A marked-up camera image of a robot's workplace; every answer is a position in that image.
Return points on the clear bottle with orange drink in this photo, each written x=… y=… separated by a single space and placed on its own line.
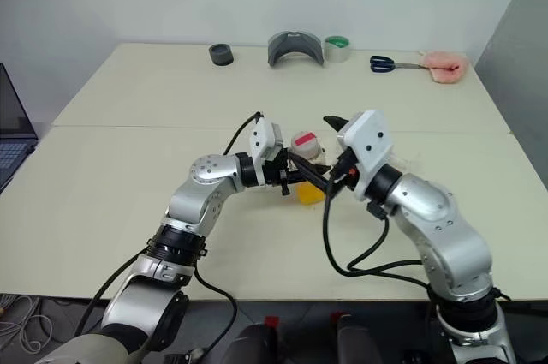
x=306 y=147

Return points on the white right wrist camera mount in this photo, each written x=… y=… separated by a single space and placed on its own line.
x=368 y=141

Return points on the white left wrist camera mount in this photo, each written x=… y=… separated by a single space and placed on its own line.
x=263 y=137

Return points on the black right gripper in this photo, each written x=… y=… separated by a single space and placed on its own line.
x=346 y=171

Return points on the pink fluffy cloth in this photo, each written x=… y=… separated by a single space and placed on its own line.
x=445 y=66

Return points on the dark laptop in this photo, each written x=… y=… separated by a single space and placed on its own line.
x=13 y=124

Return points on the grey curved plastic shell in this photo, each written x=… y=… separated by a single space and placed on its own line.
x=276 y=49

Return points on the silver tape roll green core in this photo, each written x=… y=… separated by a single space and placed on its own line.
x=336 y=55

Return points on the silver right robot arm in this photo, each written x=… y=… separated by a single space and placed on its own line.
x=449 y=231

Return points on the black round container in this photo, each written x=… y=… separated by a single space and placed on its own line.
x=221 y=55

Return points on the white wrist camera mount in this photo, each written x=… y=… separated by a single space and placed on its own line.
x=368 y=141
x=263 y=137

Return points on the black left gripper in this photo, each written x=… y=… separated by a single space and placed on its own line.
x=274 y=175

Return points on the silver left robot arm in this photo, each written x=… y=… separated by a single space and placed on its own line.
x=201 y=175

